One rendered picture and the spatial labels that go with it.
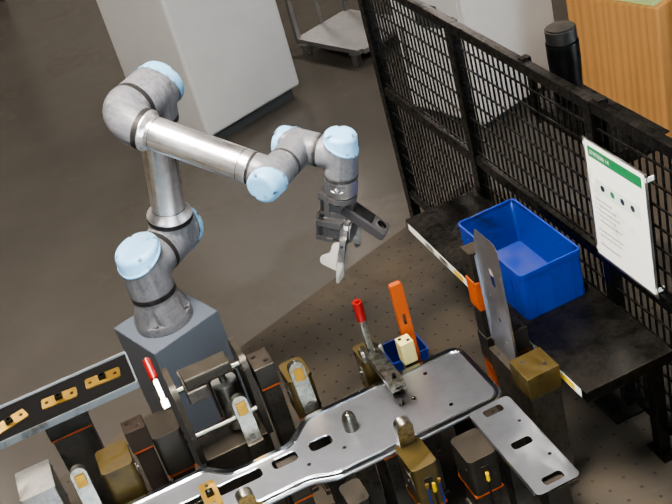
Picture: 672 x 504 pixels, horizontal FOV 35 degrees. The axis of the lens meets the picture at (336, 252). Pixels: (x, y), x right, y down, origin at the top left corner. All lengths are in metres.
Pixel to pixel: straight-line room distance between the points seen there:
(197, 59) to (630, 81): 2.32
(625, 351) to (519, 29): 3.33
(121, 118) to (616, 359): 1.19
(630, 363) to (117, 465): 1.13
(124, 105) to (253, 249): 2.74
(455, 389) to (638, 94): 2.88
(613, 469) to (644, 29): 2.68
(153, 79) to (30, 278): 3.18
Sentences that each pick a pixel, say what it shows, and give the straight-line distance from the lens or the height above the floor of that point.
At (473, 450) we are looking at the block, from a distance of 2.32.
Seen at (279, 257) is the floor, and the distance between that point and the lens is 4.97.
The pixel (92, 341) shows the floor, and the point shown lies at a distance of 4.90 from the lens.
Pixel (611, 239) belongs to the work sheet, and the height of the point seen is 1.22.
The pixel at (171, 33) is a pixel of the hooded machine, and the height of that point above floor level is 0.71.
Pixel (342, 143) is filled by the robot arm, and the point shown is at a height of 1.56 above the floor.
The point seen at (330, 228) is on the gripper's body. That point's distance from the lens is 2.42.
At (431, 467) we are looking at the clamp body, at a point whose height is 1.04.
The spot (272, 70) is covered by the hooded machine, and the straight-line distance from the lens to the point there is 6.30.
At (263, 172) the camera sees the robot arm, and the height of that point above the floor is 1.58.
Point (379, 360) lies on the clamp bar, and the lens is 2.46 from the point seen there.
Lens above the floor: 2.59
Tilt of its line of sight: 32 degrees down
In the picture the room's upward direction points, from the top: 16 degrees counter-clockwise
